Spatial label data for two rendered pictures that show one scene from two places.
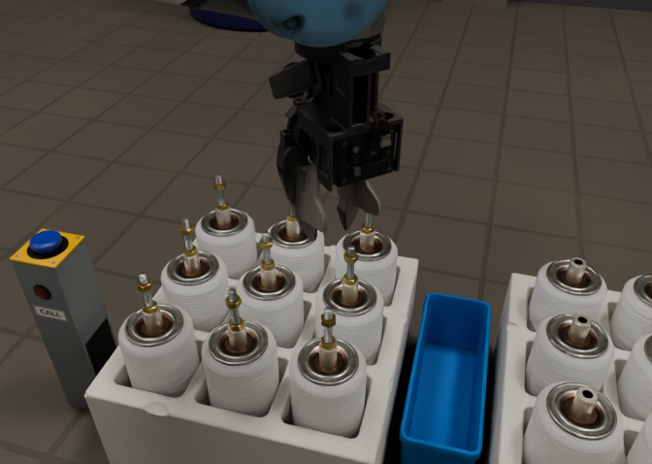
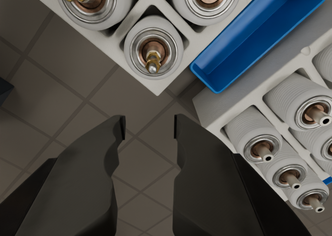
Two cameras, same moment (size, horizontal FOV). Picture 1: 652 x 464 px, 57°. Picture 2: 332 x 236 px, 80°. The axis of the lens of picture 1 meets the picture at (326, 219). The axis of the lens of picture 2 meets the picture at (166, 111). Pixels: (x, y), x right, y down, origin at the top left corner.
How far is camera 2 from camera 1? 61 cm
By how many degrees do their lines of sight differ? 79
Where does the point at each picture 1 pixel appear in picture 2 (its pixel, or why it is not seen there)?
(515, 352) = (284, 72)
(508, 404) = (246, 99)
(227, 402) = not seen: hidden behind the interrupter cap
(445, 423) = (230, 37)
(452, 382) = (256, 13)
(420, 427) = not seen: hidden behind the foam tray
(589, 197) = not seen: outside the picture
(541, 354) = (286, 104)
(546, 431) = (237, 145)
